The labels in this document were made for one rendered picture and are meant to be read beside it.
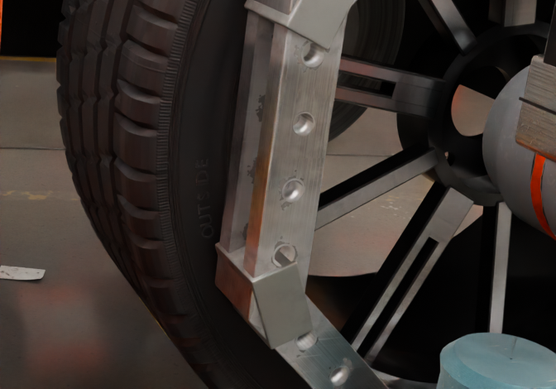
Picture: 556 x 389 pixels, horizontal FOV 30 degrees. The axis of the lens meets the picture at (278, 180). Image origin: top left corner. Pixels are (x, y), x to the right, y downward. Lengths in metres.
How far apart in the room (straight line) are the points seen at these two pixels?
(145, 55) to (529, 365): 0.32
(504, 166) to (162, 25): 0.27
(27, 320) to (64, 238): 0.49
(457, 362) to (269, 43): 0.24
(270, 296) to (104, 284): 1.85
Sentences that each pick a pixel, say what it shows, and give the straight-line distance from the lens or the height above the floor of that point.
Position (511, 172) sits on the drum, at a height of 0.83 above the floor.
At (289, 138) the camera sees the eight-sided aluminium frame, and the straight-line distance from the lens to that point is 0.65.
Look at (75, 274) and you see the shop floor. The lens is 2.56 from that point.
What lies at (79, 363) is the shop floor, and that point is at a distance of 2.16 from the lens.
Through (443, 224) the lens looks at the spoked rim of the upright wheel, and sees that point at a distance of 0.87.
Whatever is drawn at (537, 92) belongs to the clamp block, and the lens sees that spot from 0.55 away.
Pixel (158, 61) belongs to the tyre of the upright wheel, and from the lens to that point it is 0.69.
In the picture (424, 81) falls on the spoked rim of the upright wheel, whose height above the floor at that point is 0.88.
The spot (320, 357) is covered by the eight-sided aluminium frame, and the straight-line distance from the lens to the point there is 0.73.
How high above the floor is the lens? 1.03
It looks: 18 degrees down
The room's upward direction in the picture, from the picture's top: 8 degrees clockwise
